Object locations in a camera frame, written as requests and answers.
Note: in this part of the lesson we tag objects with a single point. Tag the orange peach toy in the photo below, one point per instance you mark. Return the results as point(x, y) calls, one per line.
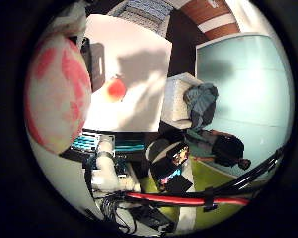
point(117, 89)

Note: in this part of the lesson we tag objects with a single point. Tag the frosted glass partition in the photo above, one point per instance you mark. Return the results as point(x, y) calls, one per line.
point(246, 95)

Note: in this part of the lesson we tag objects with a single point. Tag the person with dark hair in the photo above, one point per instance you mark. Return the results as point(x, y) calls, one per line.
point(226, 150)

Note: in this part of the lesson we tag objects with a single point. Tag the cyan and black crate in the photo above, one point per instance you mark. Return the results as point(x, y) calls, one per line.
point(86, 142)

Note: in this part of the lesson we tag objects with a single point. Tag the white box cabinet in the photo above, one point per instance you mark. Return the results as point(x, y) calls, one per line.
point(177, 99)

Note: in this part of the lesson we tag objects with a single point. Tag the grey-blue jacket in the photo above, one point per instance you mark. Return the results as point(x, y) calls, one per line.
point(202, 103)

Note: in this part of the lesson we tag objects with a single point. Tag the black laptop with colourful screen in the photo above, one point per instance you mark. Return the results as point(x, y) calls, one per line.
point(174, 165)

